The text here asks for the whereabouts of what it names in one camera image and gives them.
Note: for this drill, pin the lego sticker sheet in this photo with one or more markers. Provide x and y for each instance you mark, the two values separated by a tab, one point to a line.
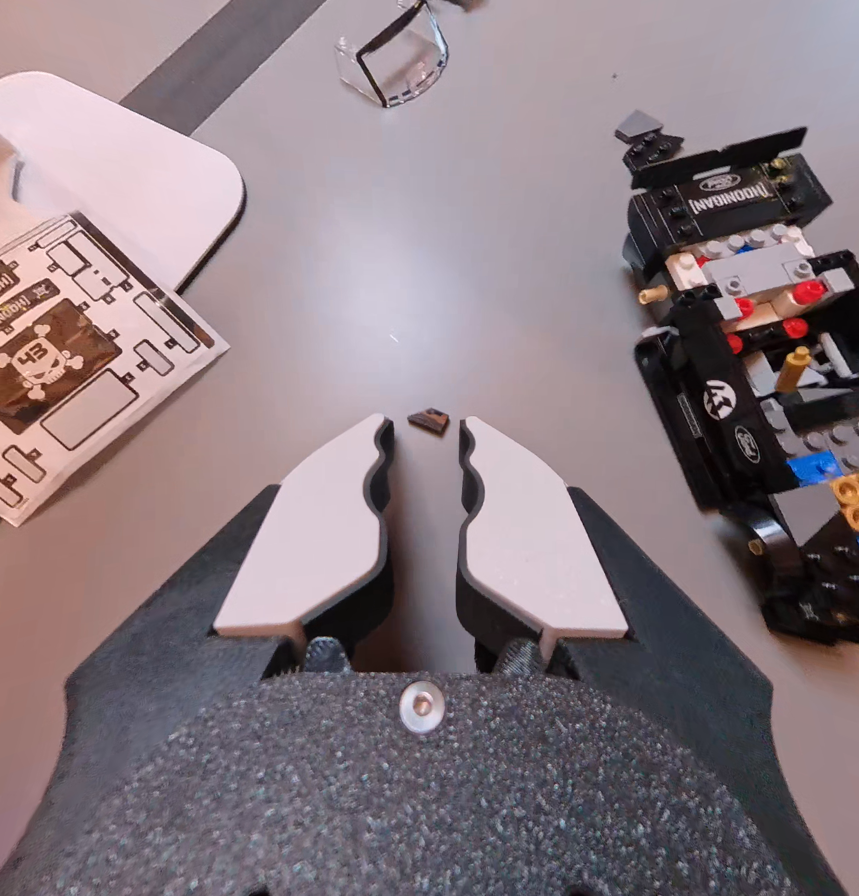
80	364

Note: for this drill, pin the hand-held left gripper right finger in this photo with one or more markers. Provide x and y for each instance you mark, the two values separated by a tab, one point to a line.
542	546

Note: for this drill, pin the lego car model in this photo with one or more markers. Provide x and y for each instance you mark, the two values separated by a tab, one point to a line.
766	280

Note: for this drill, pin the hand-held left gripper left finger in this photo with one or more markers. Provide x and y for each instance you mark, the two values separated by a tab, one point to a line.
311	546

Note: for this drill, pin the black wedge lego plate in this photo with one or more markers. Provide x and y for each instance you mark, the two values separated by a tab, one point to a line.
657	151

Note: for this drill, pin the dark lego slope piece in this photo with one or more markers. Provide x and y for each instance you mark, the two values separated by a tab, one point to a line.
430	420

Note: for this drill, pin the clear lego windshield piece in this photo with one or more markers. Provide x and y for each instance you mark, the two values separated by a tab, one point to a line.
395	63

